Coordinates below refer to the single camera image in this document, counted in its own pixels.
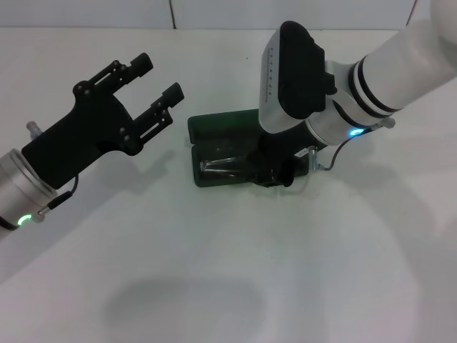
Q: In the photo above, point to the clear white glasses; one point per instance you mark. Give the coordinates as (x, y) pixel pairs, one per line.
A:
(221, 161)

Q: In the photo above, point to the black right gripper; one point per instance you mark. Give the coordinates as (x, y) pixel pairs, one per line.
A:
(282, 146)

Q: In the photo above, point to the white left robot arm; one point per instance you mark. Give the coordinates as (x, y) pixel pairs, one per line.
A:
(18, 186)

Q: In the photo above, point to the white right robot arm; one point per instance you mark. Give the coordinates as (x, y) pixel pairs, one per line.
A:
(392, 64)

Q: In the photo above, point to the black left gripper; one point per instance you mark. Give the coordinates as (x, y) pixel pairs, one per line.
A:
(93, 125)

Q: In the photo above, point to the green glasses case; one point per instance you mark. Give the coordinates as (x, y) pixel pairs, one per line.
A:
(214, 125)

